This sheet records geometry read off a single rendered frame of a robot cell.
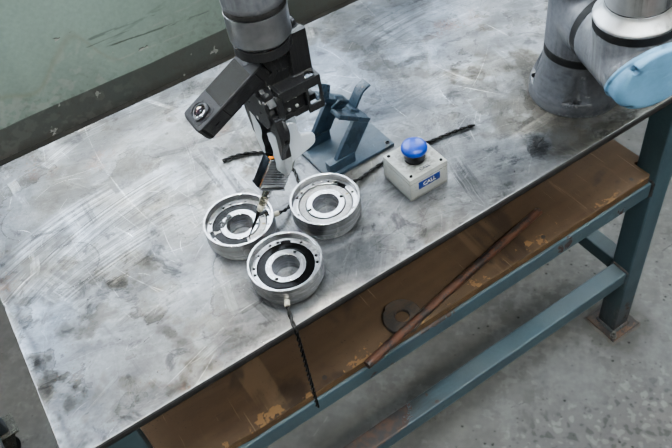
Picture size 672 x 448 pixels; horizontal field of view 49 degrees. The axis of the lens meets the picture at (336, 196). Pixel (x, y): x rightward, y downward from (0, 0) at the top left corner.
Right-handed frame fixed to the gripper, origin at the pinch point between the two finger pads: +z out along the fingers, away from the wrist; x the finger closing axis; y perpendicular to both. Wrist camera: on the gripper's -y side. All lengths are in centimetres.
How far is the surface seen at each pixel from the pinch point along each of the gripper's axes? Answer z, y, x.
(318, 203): 12.0, 5.3, 0.3
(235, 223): 12.0, -6.6, 5.2
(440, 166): 9.3, 22.5, -7.7
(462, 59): 13.4, 45.7, 14.1
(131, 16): 62, 24, 158
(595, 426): 93, 49, -29
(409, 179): 8.8, 17.1, -7.2
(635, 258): 64, 71, -14
